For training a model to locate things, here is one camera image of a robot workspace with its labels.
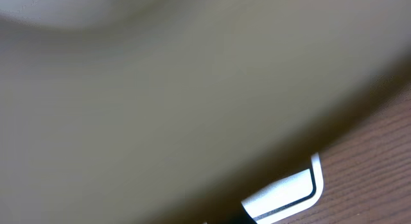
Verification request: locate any white digital kitchen scale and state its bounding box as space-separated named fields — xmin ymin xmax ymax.
xmin=228 ymin=153 xmax=324 ymax=224

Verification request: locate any white round bowl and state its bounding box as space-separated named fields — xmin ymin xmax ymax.
xmin=1 ymin=0 xmax=410 ymax=223

